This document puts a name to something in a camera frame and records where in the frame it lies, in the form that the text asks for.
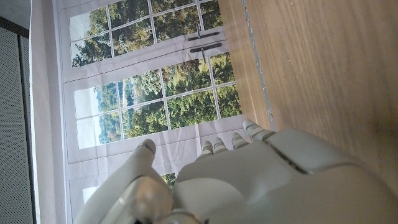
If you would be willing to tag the printed window backdrop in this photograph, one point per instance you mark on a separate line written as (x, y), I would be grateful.
(140, 62)

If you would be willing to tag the grey tape strip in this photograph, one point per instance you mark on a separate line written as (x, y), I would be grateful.
(258, 65)

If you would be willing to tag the white upright board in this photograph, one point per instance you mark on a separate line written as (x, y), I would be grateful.
(43, 124)

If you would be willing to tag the grey perforated wall panel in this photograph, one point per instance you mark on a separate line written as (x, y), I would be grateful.
(14, 124)

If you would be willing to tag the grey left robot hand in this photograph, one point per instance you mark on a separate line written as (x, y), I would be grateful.
(248, 180)

